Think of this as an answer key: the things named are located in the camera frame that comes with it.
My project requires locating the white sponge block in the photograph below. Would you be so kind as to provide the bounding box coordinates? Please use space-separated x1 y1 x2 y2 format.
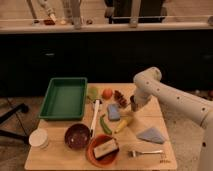
93 139 118 159

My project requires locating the silver fork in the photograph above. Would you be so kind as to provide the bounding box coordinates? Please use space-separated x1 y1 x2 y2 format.
127 150 163 157

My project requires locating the green pea pod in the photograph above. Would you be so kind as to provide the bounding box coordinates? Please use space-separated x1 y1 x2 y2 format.
99 115 112 135

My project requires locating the blue sponge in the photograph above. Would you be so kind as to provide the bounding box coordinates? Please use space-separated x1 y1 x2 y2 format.
107 104 120 121

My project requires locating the black chair base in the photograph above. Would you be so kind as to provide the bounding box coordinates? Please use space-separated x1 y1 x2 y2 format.
0 103 29 144

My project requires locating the orange bowl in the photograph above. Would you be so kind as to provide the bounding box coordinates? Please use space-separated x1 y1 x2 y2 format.
86 134 119 168

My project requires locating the purple bowl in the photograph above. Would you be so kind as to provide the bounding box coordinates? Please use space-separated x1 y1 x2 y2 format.
64 123 90 150

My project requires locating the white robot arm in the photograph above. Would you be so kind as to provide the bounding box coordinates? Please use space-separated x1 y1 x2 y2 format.
133 67 213 171

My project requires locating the green leafy vegetable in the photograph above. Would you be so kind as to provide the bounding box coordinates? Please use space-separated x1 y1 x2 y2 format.
87 87 99 100

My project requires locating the blue cloth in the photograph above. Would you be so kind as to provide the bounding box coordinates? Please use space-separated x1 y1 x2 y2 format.
136 127 166 144

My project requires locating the brown pine cone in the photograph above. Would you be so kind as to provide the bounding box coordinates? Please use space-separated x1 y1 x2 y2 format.
114 90 127 108

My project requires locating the dark metal cup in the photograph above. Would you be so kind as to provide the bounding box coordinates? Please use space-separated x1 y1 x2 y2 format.
130 95 137 112

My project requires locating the green plastic tray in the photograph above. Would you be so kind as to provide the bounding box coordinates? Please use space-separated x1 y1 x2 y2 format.
39 77 87 121

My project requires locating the white paper cup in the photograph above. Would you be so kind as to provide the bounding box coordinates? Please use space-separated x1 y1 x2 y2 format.
29 128 49 149

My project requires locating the orange fruit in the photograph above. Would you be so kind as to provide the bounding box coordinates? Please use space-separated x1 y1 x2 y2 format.
102 88 113 100

